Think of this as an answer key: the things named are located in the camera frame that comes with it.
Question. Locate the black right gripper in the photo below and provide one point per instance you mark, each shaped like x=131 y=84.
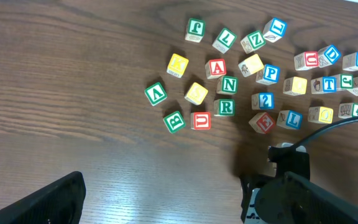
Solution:
x=264 y=196

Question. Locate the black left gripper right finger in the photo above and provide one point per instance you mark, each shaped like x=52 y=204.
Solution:
x=306 y=202

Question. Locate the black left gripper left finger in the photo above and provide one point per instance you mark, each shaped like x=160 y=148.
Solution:
x=60 y=202

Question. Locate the blue l block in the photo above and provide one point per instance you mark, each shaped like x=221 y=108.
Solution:
x=289 y=119
x=274 y=30

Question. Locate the green R letter block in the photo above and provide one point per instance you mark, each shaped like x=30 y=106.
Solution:
x=224 y=107

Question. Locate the yellow o block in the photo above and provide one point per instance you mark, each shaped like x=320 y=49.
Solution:
x=295 y=86
x=320 y=115

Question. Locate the red E block lower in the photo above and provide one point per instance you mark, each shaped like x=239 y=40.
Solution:
x=262 y=123

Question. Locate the blue 2 number block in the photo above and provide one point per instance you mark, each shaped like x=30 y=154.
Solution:
x=262 y=101

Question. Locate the red U block lower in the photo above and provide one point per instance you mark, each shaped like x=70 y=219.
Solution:
x=201 y=120

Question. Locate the red u block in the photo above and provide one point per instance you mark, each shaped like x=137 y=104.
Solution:
x=201 y=120
x=306 y=61

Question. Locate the green 4 number block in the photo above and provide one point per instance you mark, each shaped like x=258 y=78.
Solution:
x=348 y=110

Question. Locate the green B letter block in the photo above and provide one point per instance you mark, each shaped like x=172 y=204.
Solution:
x=174 y=122

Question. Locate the green N letter block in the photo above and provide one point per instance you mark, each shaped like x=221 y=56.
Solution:
x=227 y=85

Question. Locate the blue T letter block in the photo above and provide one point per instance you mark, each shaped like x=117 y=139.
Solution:
x=323 y=85

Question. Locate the blue P letter block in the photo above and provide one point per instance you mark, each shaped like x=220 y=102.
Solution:
x=269 y=75

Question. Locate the yellow S block lower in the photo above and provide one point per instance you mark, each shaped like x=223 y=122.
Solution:
x=196 y=94

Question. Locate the yellow s block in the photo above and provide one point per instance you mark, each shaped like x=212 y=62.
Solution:
x=196 y=94
x=251 y=65

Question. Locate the green J block right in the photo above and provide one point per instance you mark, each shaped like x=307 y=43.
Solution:
x=344 y=81

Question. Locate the yellow S block upper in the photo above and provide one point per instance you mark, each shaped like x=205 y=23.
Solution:
x=251 y=65

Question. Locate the red A letter block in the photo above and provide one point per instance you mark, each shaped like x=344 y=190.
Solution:
x=215 y=68

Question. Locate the red U block upper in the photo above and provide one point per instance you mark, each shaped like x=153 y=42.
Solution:
x=306 y=61

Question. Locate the green V letter block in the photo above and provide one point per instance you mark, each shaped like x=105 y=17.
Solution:
x=155 y=93

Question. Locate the blue D block left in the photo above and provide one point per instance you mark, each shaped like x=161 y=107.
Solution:
x=328 y=56

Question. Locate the blue 5 number block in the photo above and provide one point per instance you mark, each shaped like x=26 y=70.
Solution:
x=350 y=62

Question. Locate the green Z letter block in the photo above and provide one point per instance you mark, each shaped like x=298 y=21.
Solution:
x=253 y=42

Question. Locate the yellow K letter block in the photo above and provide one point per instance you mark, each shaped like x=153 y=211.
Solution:
x=177 y=65

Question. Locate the green 7 number block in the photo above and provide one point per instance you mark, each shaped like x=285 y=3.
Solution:
x=224 y=41

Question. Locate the blue L block top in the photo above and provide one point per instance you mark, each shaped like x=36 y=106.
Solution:
x=274 y=30

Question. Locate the green J letter block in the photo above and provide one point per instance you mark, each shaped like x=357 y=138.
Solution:
x=195 y=30

